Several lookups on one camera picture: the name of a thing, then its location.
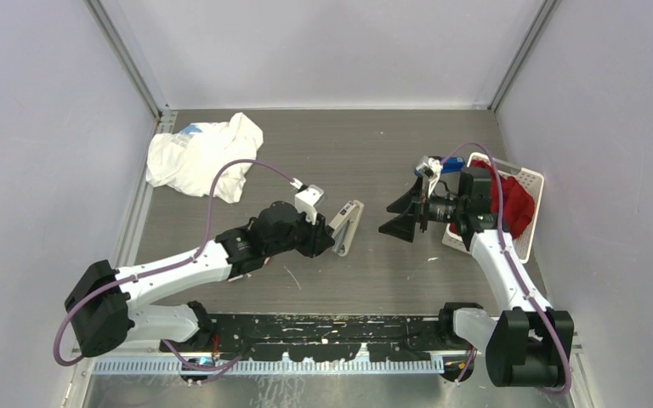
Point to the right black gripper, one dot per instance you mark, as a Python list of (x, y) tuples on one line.
[(402, 226)]

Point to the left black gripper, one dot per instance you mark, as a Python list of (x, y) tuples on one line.
[(317, 236)]

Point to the blue black stapler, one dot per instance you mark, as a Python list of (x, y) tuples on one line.
[(453, 165)]

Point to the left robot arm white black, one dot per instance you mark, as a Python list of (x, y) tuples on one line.
[(109, 307)]

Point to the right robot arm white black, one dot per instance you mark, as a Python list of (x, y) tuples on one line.
[(529, 344)]

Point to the red cloth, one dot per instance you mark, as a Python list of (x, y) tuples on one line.
[(518, 205)]

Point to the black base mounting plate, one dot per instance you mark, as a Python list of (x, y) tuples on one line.
[(321, 337)]

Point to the white plastic basket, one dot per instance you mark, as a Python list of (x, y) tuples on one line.
[(533, 183)]

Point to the white crumpled t-shirt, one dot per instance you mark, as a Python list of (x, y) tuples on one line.
[(188, 160)]

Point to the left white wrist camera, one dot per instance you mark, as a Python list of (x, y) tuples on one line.
[(307, 200)]

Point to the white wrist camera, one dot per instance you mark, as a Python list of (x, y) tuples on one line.
[(429, 169), (307, 200)]

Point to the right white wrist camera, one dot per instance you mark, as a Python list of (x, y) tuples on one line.
[(429, 169)]

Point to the white perforated cable rail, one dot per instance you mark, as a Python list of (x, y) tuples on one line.
[(359, 366)]

